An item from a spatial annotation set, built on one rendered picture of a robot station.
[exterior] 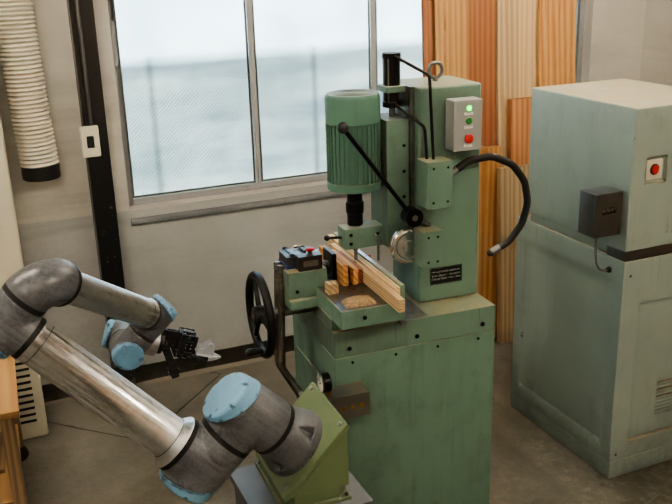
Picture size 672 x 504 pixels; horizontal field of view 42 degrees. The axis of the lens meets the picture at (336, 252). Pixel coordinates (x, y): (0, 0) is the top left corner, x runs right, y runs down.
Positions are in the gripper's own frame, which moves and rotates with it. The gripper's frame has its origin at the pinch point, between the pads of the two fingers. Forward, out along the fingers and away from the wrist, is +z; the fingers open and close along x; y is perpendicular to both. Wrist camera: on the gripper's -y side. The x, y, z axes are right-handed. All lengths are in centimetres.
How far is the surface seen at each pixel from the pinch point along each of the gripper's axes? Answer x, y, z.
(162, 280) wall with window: 131, -16, 7
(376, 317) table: -27, 32, 36
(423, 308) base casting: -12, 34, 60
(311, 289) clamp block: -4.6, 30.4, 22.6
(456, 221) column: -8, 64, 63
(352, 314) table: -27, 32, 28
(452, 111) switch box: -14, 98, 46
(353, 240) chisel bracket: -1, 49, 33
